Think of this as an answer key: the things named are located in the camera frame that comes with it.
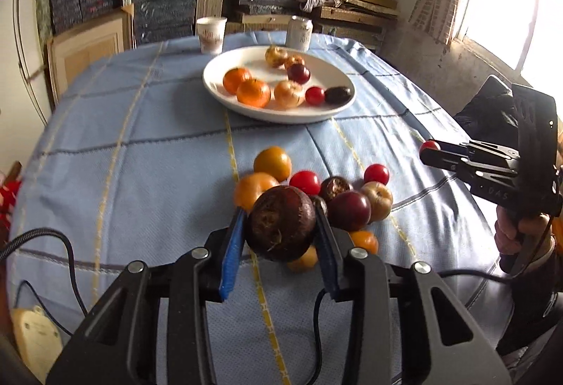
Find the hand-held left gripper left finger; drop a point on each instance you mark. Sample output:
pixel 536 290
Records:
pixel 233 253

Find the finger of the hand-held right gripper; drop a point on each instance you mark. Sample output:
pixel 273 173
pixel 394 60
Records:
pixel 440 160
pixel 455 145

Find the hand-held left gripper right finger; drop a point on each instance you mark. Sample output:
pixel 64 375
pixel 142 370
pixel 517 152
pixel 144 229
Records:
pixel 327 253

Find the small red tomato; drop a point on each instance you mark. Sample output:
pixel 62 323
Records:
pixel 315 96
pixel 376 174
pixel 430 145
pixel 305 181

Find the dark red plum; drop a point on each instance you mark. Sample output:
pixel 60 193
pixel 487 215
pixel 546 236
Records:
pixel 349 211
pixel 299 74

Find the dark purple round fruit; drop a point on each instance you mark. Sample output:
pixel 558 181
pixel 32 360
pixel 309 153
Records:
pixel 338 95
pixel 334 188
pixel 280 223

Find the orange streaked round fruit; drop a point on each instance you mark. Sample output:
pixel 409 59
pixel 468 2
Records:
pixel 294 60

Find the white plate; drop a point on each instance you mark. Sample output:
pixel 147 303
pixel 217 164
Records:
pixel 244 59

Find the person's right forearm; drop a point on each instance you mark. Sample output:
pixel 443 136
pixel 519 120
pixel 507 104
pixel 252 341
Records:
pixel 532 314

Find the person's right hand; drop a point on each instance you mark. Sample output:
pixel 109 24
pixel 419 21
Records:
pixel 506 233

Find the black bag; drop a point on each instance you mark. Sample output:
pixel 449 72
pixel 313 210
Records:
pixel 484 114

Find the blue plaid tablecloth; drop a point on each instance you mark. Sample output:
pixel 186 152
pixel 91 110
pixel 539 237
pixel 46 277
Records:
pixel 154 174

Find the white drink can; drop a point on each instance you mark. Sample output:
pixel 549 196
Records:
pixel 299 35

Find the cream power strip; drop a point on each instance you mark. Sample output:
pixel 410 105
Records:
pixel 37 341

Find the white paper cup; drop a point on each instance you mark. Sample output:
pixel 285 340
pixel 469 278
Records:
pixel 211 37

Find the red cloth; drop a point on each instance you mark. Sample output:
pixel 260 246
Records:
pixel 9 200

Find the wooden framed panel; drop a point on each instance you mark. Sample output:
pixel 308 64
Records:
pixel 85 48

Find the stack of blue patterned boxes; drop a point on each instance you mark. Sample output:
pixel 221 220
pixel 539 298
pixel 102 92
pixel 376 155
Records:
pixel 81 2

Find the white board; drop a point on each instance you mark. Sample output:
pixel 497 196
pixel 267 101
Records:
pixel 26 37

